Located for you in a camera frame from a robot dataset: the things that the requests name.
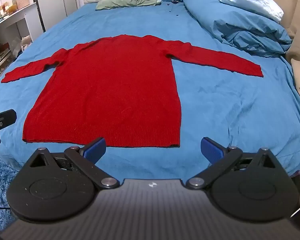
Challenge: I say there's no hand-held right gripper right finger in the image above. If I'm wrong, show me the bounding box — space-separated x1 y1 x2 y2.
185 137 278 190

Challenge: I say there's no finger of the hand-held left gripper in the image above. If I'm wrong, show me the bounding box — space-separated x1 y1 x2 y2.
0 109 17 147

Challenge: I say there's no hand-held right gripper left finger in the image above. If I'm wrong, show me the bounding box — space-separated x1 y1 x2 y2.
27 137 120 190

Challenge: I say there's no red knit sweater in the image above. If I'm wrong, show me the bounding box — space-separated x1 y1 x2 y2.
1 34 264 148

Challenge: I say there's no blue bed sheet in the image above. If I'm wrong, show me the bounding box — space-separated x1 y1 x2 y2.
0 0 300 180

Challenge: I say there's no blue shaggy rug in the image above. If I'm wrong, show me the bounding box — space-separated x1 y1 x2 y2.
0 152 21 233

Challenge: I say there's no white plastic bag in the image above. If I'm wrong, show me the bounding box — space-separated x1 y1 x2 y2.
19 35 32 53

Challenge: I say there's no white shelf unit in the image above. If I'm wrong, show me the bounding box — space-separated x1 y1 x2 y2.
0 1 46 82

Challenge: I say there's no black pole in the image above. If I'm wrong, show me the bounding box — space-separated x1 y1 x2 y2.
30 0 46 33

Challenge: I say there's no light blue bolster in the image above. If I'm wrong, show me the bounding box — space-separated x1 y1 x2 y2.
183 0 293 58

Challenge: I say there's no white wardrobe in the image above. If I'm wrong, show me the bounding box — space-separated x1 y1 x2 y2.
34 0 85 33

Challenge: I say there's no green pillow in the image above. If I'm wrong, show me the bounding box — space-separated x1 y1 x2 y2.
95 0 162 11

